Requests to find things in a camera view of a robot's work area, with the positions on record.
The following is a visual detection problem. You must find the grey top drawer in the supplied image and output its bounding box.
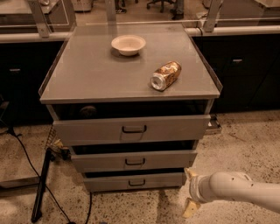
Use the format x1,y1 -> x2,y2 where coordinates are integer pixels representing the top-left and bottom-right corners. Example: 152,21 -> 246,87
47,101 -> 210,146

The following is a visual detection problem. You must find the white paper bowl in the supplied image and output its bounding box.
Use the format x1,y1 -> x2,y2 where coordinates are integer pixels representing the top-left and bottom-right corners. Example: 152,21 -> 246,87
111,35 -> 146,56

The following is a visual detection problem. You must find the grey drawer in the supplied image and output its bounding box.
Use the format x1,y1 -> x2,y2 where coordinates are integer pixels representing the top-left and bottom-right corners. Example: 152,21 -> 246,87
47,101 -> 210,146
84,168 -> 186,193
70,141 -> 197,173

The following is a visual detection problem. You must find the grey counter rail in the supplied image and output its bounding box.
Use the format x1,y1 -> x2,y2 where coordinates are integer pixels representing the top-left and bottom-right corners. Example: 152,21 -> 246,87
0,25 -> 280,44

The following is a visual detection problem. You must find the wire basket with items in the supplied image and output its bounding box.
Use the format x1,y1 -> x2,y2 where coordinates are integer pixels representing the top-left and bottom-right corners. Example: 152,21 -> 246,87
45,127 -> 70,161

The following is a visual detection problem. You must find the grey bottom drawer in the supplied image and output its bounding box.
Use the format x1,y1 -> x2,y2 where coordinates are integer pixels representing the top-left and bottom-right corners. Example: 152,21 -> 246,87
84,168 -> 186,193

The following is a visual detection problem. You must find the black floor cable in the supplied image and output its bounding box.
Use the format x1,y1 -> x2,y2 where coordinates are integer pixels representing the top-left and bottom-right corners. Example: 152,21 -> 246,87
8,128 -> 93,224

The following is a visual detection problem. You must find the black stand leg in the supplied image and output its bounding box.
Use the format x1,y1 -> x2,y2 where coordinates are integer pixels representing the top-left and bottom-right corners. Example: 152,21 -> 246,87
31,150 -> 52,223

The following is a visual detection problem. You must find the dark object in top drawer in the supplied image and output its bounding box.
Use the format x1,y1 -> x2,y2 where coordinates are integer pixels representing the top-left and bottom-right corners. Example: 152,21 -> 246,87
79,105 -> 97,119

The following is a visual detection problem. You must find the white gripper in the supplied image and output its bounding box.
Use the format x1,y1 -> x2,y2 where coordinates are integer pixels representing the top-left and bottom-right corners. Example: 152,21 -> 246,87
183,168 -> 210,218

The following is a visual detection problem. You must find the gold crushed soda can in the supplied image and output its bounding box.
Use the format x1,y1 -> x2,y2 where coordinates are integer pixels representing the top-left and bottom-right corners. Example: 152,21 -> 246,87
150,61 -> 181,91

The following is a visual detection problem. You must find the grey drawer cabinet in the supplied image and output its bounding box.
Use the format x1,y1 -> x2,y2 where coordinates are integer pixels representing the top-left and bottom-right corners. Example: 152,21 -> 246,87
38,23 -> 224,193

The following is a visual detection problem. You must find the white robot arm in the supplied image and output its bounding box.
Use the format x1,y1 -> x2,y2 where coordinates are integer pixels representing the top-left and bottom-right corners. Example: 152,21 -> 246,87
183,168 -> 280,218

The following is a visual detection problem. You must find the grey middle drawer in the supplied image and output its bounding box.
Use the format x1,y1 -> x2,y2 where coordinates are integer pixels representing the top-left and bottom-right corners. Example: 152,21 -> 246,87
70,141 -> 197,173

